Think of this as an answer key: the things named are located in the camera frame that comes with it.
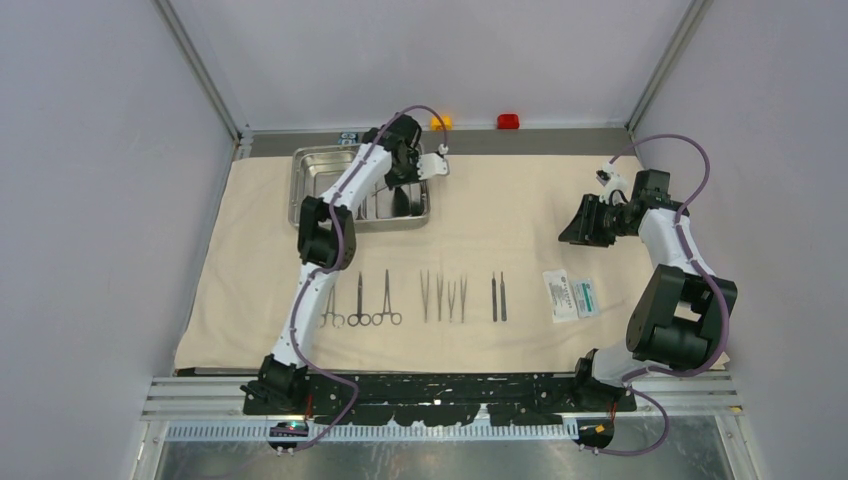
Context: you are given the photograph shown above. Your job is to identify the right steel tray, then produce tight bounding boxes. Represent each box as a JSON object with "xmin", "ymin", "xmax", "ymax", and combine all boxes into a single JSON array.
[{"xmin": 356, "ymin": 178, "xmax": 428, "ymax": 221}]

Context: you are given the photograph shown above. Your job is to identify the beige cloth wrap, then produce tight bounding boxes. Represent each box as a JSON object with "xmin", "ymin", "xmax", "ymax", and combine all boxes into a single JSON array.
[{"xmin": 175, "ymin": 155, "xmax": 654, "ymax": 373}]

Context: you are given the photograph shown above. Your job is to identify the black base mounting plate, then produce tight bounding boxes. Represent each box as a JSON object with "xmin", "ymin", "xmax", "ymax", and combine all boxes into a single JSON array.
[{"xmin": 240, "ymin": 373, "xmax": 636, "ymax": 427}]

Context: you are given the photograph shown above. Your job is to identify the steel tweezers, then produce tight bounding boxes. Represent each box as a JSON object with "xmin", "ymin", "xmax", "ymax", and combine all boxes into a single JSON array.
[
  {"xmin": 419, "ymin": 270, "xmax": 430, "ymax": 323},
  {"xmin": 459, "ymin": 274, "xmax": 468, "ymax": 323},
  {"xmin": 447, "ymin": 281, "xmax": 456, "ymax": 323},
  {"xmin": 436, "ymin": 273, "xmax": 444, "ymax": 322}
]

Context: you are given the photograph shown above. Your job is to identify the long steel forceps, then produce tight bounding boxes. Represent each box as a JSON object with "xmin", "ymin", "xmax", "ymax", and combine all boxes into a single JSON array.
[{"xmin": 320, "ymin": 286, "xmax": 346, "ymax": 329}]

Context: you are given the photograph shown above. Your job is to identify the white sterile pouch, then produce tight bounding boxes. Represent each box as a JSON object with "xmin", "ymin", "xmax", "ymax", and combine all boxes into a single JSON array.
[{"xmin": 542, "ymin": 269, "xmax": 579, "ymax": 323}]

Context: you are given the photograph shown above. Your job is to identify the red button block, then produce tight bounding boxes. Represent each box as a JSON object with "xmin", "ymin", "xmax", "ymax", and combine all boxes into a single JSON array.
[{"xmin": 496, "ymin": 113, "xmax": 521, "ymax": 130}]

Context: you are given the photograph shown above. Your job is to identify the left steel tray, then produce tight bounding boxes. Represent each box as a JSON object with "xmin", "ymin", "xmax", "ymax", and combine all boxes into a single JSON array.
[{"xmin": 288, "ymin": 144, "xmax": 359, "ymax": 228}]

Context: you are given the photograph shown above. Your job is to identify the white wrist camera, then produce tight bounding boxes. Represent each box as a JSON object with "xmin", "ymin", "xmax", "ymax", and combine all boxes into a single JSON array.
[
  {"xmin": 595, "ymin": 162, "xmax": 628, "ymax": 205},
  {"xmin": 416, "ymin": 144, "xmax": 450, "ymax": 180}
]

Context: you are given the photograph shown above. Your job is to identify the steel tray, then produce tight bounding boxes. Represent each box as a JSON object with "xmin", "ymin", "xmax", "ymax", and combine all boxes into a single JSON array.
[
  {"xmin": 288, "ymin": 144, "xmax": 359, "ymax": 228},
  {"xmin": 356, "ymin": 178, "xmax": 428, "ymax": 221}
]

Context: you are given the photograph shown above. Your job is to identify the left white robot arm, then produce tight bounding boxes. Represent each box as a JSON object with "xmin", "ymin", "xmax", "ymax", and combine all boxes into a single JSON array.
[{"xmin": 241, "ymin": 112, "xmax": 422, "ymax": 415}]

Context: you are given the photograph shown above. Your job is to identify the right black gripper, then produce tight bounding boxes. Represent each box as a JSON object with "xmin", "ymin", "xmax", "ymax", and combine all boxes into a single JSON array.
[{"xmin": 559, "ymin": 193, "xmax": 634, "ymax": 248}]

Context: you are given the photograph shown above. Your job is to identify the small blue owl toy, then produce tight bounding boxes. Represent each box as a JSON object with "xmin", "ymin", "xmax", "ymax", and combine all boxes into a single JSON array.
[{"xmin": 338, "ymin": 132, "xmax": 359, "ymax": 145}]

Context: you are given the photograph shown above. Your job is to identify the wire mesh steel basket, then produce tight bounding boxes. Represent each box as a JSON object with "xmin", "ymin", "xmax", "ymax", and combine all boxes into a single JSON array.
[{"xmin": 287, "ymin": 139, "xmax": 432, "ymax": 234}]

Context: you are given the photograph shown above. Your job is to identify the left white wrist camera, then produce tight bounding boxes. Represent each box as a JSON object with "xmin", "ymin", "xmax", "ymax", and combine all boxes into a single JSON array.
[{"xmin": 416, "ymin": 144, "xmax": 450, "ymax": 180}]

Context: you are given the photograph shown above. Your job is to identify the yellow button block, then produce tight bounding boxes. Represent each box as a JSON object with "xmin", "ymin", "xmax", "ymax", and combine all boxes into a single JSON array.
[{"xmin": 430, "ymin": 116, "xmax": 453, "ymax": 131}]

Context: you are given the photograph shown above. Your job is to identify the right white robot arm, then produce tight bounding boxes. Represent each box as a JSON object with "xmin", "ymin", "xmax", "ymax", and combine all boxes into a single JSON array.
[{"xmin": 558, "ymin": 169, "xmax": 738, "ymax": 411}]

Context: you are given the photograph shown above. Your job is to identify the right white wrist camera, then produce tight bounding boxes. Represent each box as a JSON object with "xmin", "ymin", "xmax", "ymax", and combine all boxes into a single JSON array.
[{"xmin": 595, "ymin": 162, "xmax": 628, "ymax": 205}]

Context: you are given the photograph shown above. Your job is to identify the green white packet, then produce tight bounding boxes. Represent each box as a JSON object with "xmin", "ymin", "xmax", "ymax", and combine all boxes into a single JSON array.
[{"xmin": 572, "ymin": 278, "xmax": 600, "ymax": 319}]

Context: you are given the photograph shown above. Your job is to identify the short steel scissors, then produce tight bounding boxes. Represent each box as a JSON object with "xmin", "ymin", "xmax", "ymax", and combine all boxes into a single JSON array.
[{"xmin": 347, "ymin": 273, "xmax": 373, "ymax": 327}]

